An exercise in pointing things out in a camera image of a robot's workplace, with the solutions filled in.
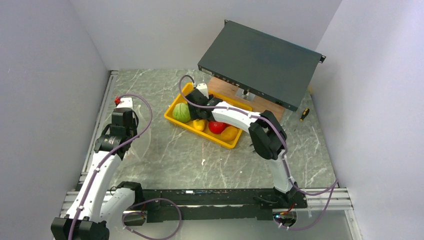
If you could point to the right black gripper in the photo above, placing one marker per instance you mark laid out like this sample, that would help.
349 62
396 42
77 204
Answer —
193 114

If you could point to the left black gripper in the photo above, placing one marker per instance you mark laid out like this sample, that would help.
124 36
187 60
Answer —
135 131

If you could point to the yellow lemon toy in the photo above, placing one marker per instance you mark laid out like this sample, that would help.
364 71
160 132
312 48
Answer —
199 124

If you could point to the red apple toy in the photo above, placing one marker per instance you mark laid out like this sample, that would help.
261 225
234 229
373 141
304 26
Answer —
216 127

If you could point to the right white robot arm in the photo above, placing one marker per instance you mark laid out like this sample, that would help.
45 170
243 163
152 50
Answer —
266 134

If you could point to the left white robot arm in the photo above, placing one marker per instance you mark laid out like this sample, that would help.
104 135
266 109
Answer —
90 217

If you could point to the green cabbage toy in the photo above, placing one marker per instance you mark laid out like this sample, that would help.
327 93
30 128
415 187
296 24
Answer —
181 112

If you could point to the yellow plastic tray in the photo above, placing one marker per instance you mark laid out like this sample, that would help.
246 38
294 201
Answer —
206 133

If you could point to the orange mango toy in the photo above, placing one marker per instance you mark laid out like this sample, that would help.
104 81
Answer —
229 133

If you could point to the brown wooden board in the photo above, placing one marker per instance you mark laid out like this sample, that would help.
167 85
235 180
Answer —
257 103

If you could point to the dark grey rack device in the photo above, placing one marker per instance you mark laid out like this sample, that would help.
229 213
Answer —
269 67

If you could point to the black yellow screwdriver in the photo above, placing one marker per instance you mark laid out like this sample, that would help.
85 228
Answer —
304 114

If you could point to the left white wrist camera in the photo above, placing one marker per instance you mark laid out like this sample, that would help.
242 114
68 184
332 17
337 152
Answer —
124 102

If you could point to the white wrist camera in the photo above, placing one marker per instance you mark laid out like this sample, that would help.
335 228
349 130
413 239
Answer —
124 102
203 88

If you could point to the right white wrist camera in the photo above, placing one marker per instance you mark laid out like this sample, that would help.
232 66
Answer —
203 88

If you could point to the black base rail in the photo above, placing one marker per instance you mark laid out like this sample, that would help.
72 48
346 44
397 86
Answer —
159 205

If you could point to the aluminium frame rail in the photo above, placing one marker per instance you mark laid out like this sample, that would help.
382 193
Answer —
319 200

